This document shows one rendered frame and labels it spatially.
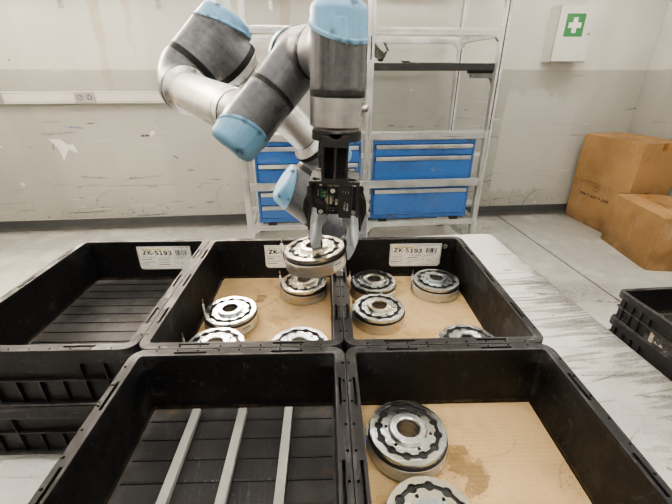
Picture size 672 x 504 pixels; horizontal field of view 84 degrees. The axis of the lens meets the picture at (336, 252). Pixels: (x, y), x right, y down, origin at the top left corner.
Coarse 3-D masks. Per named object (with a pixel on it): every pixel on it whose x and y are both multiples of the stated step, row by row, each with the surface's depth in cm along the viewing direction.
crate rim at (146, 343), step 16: (224, 240) 89; (240, 240) 89; (256, 240) 89; (272, 240) 89; (288, 240) 89; (192, 272) 74; (336, 288) 69; (176, 304) 65; (336, 304) 64; (160, 320) 61; (336, 320) 60; (144, 336) 56; (336, 336) 56
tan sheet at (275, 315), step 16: (224, 288) 88; (240, 288) 88; (256, 288) 88; (272, 288) 88; (256, 304) 82; (272, 304) 82; (288, 304) 82; (320, 304) 82; (272, 320) 77; (288, 320) 77; (304, 320) 77; (320, 320) 77; (256, 336) 72; (272, 336) 72
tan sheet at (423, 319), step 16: (400, 288) 88; (416, 304) 82; (432, 304) 82; (448, 304) 82; (464, 304) 82; (352, 320) 77; (416, 320) 77; (432, 320) 77; (448, 320) 77; (464, 320) 77; (368, 336) 72; (384, 336) 72; (400, 336) 72; (416, 336) 72; (432, 336) 72
